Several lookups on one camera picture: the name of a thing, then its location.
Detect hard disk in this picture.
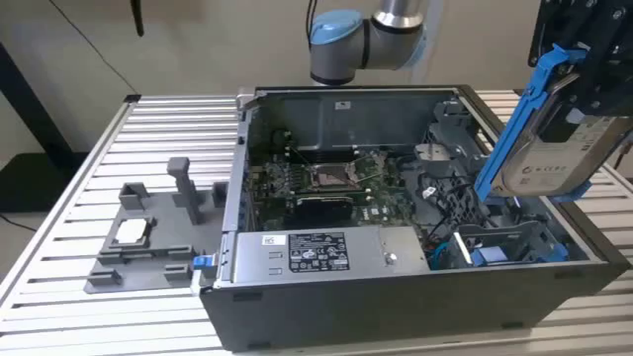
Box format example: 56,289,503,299
466,243,570,267
473,43,633,204

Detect black wire with white tag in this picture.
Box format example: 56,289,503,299
418,174,475,208

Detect black plastic drive cage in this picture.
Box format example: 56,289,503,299
398,99,495,238

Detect metal socket cover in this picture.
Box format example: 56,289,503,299
347,154,390,183

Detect black RAM slots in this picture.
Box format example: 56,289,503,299
290,145,359,163

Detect green motherboard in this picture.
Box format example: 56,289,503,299
249,148,426,231

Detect CPU socket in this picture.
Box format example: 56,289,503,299
305,162,362,191

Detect thin metal locking lever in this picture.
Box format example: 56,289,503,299
287,145,313,168

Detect black graphics card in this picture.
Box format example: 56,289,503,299
293,196,354,225

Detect black open PC case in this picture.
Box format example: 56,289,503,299
189,84,633,353

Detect silver power supply unit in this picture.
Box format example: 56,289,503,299
232,225,430,287

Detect gray parts rack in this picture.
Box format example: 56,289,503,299
84,156,232,296

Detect silver CPU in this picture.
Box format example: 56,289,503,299
112,218,152,244

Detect black floor stand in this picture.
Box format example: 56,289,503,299
0,42,90,213

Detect silver metal bracket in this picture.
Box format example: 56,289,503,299
413,142,466,164

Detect blue wire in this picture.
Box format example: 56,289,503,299
427,239,454,270

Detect black hanging strap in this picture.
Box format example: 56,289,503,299
128,0,145,37

